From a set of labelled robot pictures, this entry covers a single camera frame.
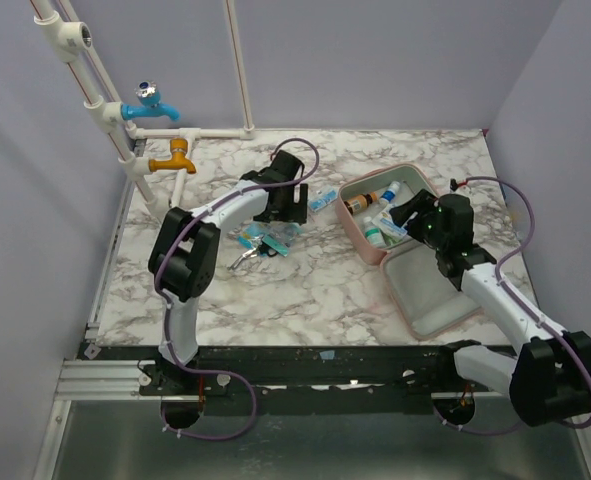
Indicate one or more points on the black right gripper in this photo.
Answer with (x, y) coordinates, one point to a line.
(414, 216)

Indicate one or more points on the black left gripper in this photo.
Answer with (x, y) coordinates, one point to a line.
(285, 214)

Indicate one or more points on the white blue tube bottle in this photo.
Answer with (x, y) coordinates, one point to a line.
(389, 193)

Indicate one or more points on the green medicine box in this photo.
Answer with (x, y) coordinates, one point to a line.
(391, 241)

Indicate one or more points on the white bottle green label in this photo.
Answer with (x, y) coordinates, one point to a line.
(373, 234)

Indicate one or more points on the amber brown medicine bottle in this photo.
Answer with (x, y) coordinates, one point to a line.
(360, 202)

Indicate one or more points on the clear teal plastic packet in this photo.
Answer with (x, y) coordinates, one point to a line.
(281, 237)

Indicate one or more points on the white blue gauze packet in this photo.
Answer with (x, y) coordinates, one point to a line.
(383, 221)

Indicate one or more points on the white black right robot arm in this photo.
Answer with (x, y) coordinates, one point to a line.
(520, 325)

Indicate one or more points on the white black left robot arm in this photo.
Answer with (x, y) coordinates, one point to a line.
(184, 256)

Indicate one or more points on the pink medicine kit case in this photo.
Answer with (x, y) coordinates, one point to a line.
(427, 303)

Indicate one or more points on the small blue white sachet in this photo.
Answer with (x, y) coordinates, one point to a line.
(322, 198)

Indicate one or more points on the blue cotton swab bag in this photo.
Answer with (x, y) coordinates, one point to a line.
(252, 236)

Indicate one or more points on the yellow water tap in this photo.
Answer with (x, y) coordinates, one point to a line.
(179, 158)

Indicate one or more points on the blue water tap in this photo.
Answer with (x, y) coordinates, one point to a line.
(151, 105)

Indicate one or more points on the black handled scissors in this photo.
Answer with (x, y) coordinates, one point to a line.
(262, 249)

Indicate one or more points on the aluminium profile rail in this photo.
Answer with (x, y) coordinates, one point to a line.
(91, 380)

